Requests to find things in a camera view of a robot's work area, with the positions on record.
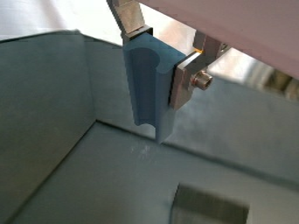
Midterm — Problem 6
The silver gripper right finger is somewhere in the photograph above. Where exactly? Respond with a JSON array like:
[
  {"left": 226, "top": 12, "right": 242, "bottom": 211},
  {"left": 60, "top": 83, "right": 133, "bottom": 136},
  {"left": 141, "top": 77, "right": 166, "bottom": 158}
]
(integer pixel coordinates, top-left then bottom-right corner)
[{"left": 170, "top": 31, "right": 230, "bottom": 110}]

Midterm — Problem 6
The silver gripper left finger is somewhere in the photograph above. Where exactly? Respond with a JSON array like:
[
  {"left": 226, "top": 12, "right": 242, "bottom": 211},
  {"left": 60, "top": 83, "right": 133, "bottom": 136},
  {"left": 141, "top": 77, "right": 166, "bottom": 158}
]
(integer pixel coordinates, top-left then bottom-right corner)
[{"left": 107, "top": 0, "right": 154, "bottom": 41}]

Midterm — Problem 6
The black curved fixture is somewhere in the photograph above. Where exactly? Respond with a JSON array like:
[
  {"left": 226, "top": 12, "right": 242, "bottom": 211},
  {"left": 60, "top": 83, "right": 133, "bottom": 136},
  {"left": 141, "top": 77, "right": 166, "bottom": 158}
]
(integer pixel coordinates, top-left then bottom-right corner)
[{"left": 170, "top": 184, "right": 250, "bottom": 224}]

